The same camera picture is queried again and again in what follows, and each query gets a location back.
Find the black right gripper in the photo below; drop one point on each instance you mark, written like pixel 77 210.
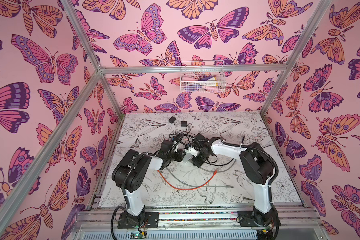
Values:
pixel 200 150

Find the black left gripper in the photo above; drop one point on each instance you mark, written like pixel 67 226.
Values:
pixel 180 154

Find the white network switch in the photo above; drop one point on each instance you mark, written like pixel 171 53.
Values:
pixel 187 157

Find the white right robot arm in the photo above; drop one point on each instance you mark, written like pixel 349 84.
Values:
pixel 260 168

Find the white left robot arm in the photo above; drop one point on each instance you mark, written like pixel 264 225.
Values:
pixel 131 171

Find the black power adapter left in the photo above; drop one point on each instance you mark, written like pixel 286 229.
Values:
pixel 172 120

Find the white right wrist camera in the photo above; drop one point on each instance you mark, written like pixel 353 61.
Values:
pixel 193 151

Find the wire basket on wall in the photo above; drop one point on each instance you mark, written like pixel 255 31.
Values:
pixel 202 77

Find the grey slotted cable duct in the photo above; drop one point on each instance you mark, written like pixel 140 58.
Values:
pixel 202 235

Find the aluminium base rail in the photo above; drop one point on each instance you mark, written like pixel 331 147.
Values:
pixel 297 223

